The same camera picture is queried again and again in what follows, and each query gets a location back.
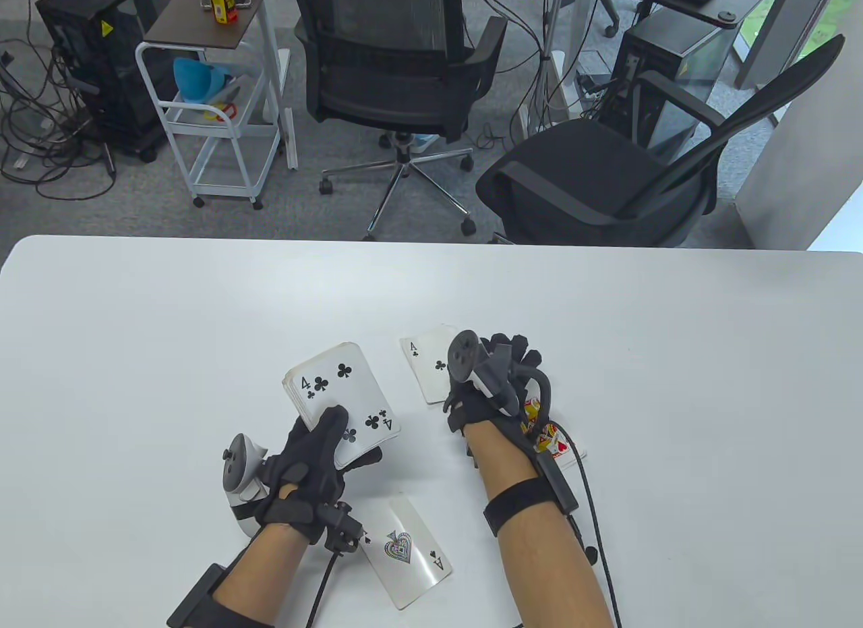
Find stack of red-backed playing cards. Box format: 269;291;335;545
282;343;402;470

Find tangle of black floor cables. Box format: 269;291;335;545
0;38;121;200

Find hearts face playing card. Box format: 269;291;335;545
519;378;586;468

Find person's right forearm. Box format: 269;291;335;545
465;419;618;628

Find black glass side computer tower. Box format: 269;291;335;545
597;11;740;165

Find white wire rolling cart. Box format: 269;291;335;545
135;41;282;210

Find black chair base with casters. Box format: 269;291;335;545
597;0;655;39

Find large spade playing card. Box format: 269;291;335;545
357;493;454;610

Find person's left hand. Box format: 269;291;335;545
255;405;383;544

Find black computer tower yellow sticker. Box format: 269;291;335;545
35;0;184;162

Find black right forearm strap pack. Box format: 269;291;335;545
483;453;581;538

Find black right glove cable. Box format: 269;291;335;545
519;365;622;628

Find black left glove cable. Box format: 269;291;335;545
307;550;338;628

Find black glove cable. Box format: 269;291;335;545
519;365;622;628
307;550;338;628

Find grey left hand controller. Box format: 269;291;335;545
222;434;270;538

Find dark office desk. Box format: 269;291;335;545
597;0;767;27

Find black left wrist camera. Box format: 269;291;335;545
322;502;363;553

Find blue plastic bowl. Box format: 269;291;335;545
173;57;238;106

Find person's left forearm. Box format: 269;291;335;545
212;523;311;622

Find brown top white side table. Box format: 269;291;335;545
144;0;299;171

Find black padded office chair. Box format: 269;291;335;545
475;34;847;248

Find black forearm strap pack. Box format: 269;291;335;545
167;564;274;628
483;453;581;538

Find black mesh back office chair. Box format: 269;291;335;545
287;0;508;241

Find person's right hand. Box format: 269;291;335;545
443;333;550;434

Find black clubs playing card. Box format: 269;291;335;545
400;326;459;405

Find black left forearm strap pack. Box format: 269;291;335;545
167;564;274;628

